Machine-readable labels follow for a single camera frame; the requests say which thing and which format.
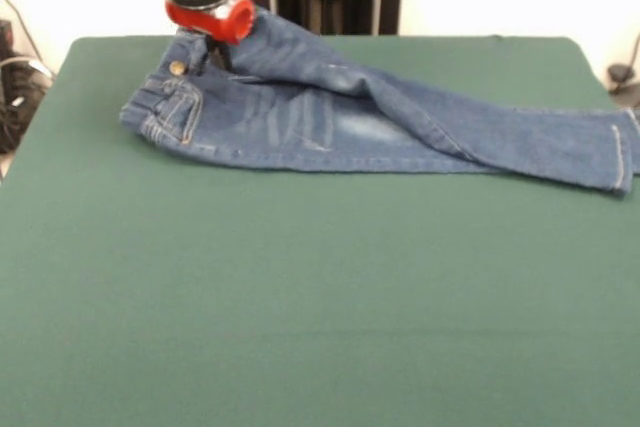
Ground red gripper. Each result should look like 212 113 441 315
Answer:
165 0 256 76

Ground blue denim jeans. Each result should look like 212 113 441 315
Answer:
118 2 640 197

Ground black stand base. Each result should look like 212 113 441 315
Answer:
0 19 55 154
606 63 640 111

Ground dark green table cloth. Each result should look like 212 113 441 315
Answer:
0 35 640 427

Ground thin grey cable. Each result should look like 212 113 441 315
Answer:
0 0 42 62

